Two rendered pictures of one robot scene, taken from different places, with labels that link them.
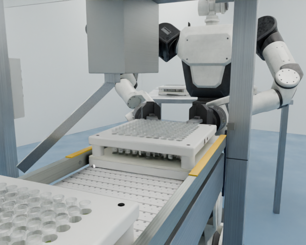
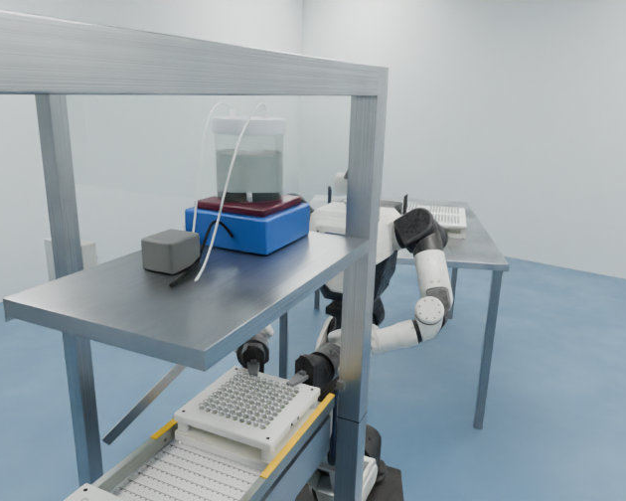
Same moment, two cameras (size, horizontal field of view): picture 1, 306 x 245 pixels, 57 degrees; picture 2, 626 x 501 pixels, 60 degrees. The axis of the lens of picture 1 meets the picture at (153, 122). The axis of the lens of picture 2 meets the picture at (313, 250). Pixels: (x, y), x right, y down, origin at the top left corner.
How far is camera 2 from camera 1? 0.71 m
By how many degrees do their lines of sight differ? 6
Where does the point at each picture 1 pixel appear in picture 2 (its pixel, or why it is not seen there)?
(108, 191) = (188, 483)
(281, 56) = (430, 274)
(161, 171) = (241, 458)
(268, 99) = (403, 337)
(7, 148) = (79, 360)
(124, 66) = not seen: hidden behind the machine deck
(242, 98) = (353, 356)
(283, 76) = (424, 308)
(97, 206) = not seen: outside the picture
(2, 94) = not seen: hidden behind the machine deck
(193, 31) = (326, 220)
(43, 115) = (125, 226)
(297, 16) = (582, 58)
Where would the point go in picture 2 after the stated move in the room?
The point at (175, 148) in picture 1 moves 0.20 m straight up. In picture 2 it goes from (254, 441) to (253, 353)
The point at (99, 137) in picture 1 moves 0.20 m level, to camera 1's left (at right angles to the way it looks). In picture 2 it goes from (185, 417) to (94, 413)
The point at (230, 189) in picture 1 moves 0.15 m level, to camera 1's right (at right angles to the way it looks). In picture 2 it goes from (342, 450) to (400, 453)
